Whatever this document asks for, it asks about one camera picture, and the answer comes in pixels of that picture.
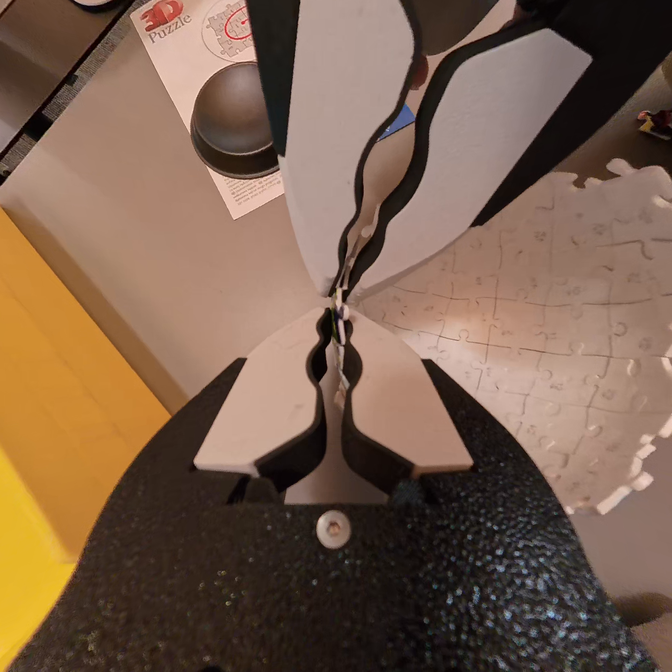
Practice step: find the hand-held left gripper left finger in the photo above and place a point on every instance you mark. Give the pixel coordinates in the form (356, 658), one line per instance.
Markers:
(262, 409)

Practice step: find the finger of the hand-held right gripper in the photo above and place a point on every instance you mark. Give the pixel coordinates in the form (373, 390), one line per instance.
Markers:
(336, 131)
(493, 136)

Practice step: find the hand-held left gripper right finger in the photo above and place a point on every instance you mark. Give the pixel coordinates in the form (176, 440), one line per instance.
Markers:
(409, 414)

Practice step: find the white puzzle ball half shell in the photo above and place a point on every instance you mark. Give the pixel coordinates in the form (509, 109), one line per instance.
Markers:
(551, 341)

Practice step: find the stacked yellow plastic bins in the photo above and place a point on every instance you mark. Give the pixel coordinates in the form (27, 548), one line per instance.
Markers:
(52, 393)

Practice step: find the small coloured puzzle piece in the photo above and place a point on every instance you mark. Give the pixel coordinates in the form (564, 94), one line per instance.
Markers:
(656, 122)

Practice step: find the black table edge strip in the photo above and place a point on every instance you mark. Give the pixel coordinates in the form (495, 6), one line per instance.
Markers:
(65, 92)

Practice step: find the white plastic tray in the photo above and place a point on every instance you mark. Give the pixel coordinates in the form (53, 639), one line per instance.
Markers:
(97, 2)

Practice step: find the white puzzle instruction leaflet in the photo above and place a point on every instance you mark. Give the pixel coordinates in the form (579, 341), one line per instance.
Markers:
(173, 78)

